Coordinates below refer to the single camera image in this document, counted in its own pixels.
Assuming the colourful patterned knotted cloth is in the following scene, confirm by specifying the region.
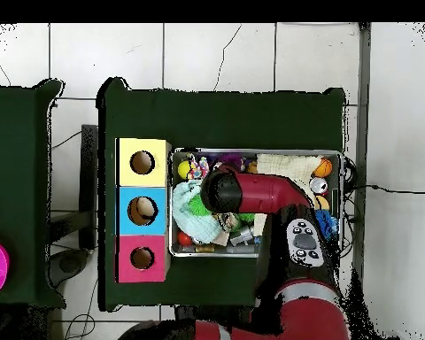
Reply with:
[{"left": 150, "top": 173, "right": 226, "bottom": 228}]
[{"left": 187, "top": 153, "right": 211, "bottom": 181}]

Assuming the clear mesh bin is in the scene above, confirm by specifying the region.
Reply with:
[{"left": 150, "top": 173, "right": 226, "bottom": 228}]
[{"left": 169, "top": 147, "right": 344, "bottom": 259}]

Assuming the light blue stringy ball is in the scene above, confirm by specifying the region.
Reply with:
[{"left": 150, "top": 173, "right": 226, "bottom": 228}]
[{"left": 314, "top": 208, "right": 340, "bottom": 242}]

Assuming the yellow ball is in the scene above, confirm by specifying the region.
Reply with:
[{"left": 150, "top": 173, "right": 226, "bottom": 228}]
[{"left": 177, "top": 159, "right": 193, "bottom": 180}]

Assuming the wooden box with three holes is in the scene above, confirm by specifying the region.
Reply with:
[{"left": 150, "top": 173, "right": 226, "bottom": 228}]
[{"left": 115, "top": 137, "right": 172, "bottom": 284}]

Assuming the dark green side table cloth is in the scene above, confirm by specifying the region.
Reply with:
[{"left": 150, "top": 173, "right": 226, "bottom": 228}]
[{"left": 0, "top": 78, "right": 66, "bottom": 308}]

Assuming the black upright panel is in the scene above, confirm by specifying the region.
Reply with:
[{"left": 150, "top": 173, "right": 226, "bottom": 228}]
[{"left": 78, "top": 124, "right": 99, "bottom": 251}]

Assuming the cream waffle cloth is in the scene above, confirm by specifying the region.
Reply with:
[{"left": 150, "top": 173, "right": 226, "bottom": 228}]
[{"left": 252, "top": 152, "right": 323, "bottom": 237}]

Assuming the crushed metal can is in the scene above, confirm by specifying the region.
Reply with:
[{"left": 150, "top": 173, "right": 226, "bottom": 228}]
[{"left": 217, "top": 212, "right": 240, "bottom": 232}]

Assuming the black cable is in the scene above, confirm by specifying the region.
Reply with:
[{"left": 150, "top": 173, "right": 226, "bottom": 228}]
[{"left": 346, "top": 182, "right": 425, "bottom": 195}]

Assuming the small orange basketball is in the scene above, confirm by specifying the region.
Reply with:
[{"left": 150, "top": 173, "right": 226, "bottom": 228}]
[{"left": 312, "top": 156, "right": 334, "bottom": 179}]

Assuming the mint green knit cloth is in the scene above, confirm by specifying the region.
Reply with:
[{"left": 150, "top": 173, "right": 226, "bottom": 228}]
[{"left": 172, "top": 179, "right": 223, "bottom": 244}]

